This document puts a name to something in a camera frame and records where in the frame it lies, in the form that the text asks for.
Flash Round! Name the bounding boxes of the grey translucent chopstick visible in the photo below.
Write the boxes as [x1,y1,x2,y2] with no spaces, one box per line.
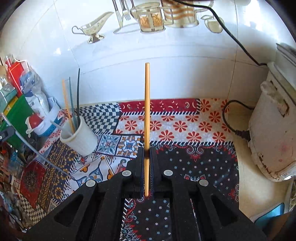
[1,112,76,181]

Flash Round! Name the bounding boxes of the orange wooden chopstick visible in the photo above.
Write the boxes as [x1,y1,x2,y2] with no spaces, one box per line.
[62,79,74,134]

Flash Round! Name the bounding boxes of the dark green chopstick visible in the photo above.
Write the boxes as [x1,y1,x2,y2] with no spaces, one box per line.
[76,68,80,128]

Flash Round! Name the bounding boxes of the colourful patchwork table mat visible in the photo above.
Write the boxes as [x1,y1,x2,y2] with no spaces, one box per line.
[23,98,248,240]

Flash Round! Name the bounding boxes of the tissue box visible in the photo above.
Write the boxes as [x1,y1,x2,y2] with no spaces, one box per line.
[0,76,17,113]

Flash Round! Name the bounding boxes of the blue white food bag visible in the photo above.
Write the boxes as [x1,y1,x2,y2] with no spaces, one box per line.
[20,67,50,118]

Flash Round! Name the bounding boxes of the red tin box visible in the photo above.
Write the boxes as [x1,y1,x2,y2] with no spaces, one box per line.
[4,54,29,98]

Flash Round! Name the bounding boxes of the green box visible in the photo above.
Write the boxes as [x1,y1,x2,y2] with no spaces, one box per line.
[1,95,34,150]

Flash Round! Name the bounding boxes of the black power cable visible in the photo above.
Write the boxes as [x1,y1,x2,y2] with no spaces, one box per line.
[173,0,269,142]

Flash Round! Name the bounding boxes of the white rice cooker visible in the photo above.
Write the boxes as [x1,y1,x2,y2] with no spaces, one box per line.
[248,43,295,182]

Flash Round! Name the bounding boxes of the white ceramic utensil cup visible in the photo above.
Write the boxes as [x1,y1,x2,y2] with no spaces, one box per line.
[60,116,98,157]

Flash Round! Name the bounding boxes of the red tomato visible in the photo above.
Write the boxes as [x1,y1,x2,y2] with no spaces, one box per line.
[29,113,43,129]

